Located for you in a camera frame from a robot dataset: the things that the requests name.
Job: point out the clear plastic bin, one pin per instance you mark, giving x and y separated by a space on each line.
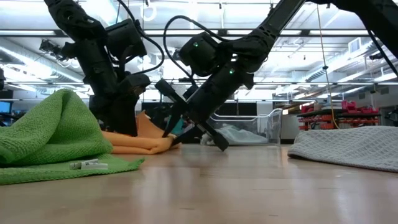
273 124

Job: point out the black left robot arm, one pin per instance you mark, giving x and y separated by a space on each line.
93 68

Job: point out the blue microfiber towel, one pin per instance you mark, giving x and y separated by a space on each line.
242 137

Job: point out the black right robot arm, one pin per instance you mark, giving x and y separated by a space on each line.
270 28

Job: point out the orange microfiber towel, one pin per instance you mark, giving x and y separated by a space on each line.
140 143

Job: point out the silver ventilation duct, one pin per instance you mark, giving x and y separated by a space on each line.
28 67
351 62

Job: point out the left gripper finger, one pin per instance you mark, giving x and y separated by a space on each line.
101 119
126 121

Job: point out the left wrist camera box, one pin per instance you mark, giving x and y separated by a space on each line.
124 39

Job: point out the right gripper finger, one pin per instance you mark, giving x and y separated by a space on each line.
186 137
172 121

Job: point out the black ceiling-mounted device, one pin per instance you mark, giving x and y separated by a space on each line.
46 46

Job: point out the red storage bins shelf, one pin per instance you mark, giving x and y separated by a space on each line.
360 110

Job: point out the black ceiling dome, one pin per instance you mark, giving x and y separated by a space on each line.
376 56

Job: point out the grey microfiber towel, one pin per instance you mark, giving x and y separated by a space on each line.
348 146

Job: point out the black partition panels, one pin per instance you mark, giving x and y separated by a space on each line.
245 107

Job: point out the blue lit screen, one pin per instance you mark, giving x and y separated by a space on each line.
4 107

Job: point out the green microfiber towel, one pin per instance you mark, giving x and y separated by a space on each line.
56 133

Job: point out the black overhead beam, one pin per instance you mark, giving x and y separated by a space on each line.
306 32

